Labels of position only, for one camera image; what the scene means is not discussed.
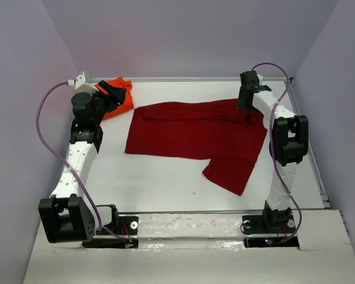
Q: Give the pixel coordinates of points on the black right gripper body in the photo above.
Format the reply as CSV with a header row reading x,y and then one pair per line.
x,y
242,103

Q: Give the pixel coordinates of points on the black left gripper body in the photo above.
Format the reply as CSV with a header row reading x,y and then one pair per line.
x,y
103,103

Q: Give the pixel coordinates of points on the dark red t shirt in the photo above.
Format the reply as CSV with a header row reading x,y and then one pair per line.
x,y
230,138

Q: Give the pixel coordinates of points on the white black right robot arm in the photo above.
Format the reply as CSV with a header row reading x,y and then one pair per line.
x,y
288,145

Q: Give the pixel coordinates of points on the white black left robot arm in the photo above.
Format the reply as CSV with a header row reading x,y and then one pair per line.
x,y
69,214

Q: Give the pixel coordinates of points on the orange t shirt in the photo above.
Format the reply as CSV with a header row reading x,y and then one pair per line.
x,y
124,97

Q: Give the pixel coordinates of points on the white front panel board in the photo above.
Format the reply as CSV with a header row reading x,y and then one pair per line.
x,y
204,265

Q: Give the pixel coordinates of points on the white table edge rail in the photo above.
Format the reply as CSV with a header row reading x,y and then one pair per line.
x,y
189,79

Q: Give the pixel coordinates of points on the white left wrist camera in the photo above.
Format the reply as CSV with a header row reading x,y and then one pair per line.
x,y
82,83

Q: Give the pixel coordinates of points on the right side aluminium rail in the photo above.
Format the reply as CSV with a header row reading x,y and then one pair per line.
x,y
309,190

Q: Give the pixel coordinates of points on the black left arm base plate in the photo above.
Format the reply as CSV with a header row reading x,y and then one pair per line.
x,y
126,230

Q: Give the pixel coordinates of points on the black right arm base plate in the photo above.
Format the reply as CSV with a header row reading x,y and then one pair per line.
x,y
259,235

